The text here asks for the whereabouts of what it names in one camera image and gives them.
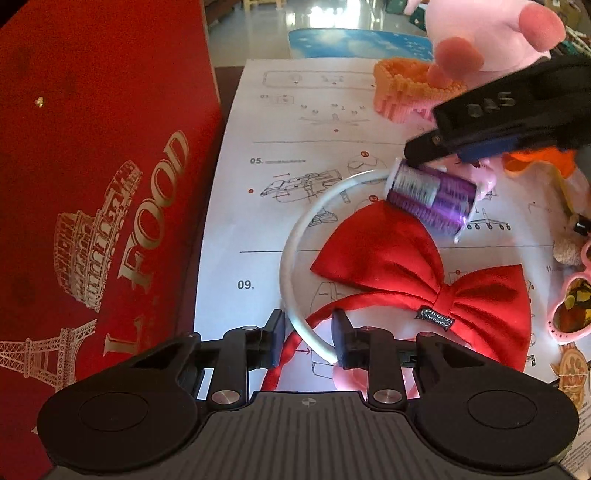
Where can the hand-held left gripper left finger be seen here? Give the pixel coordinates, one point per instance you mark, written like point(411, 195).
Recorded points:
point(276, 337)

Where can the pink hooded brown bear plush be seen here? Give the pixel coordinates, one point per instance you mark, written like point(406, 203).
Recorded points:
point(485, 32)

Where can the orange toy water gun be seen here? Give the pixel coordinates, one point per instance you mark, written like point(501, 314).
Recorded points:
point(549, 159)

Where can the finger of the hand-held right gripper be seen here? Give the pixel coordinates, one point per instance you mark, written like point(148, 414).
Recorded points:
point(489, 146)

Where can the red gold-printed box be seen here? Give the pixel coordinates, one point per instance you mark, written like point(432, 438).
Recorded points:
point(92, 138)

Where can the red bow headband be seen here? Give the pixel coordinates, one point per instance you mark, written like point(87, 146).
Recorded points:
point(392, 249)

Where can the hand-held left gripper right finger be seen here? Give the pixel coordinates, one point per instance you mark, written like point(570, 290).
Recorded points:
point(341, 341)

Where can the small black block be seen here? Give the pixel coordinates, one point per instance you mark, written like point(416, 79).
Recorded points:
point(581, 226)

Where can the white instruction sheet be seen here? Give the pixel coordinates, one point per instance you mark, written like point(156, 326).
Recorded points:
point(277, 221)

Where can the purple printed plastic cup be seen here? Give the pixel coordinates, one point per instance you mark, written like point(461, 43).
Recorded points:
point(429, 194)

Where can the pink sunglasses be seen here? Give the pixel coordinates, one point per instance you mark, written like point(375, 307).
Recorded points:
point(572, 309)

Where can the pizza slice card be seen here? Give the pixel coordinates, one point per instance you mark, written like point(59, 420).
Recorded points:
point(572, 374)

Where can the blue starry mat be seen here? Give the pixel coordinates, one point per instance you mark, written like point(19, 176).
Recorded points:
point(332, 44)

